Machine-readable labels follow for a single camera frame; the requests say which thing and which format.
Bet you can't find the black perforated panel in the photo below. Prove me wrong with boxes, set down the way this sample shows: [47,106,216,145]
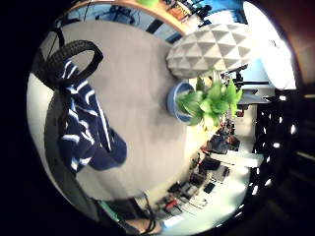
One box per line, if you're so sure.
[250,92,298,199]

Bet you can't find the black cable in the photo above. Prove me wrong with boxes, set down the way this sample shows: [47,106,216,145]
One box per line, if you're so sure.
[141,192,158,233]

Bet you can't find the navy white striped cloth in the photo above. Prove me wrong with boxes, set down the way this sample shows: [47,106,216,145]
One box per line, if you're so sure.
[58,59,128,173]

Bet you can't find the white faceted vase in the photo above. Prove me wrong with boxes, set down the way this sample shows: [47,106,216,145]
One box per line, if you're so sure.
[165,23,254,80]

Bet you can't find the clutter of electronics on desk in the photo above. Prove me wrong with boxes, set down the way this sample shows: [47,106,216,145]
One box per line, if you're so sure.
[157,128,240,218]

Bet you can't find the blue plant pot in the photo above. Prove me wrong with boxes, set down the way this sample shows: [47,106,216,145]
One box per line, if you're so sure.
[165,82,197,124]

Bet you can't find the green leafy plant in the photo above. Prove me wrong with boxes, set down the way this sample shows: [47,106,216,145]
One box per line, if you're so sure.
[176,70,244,130]

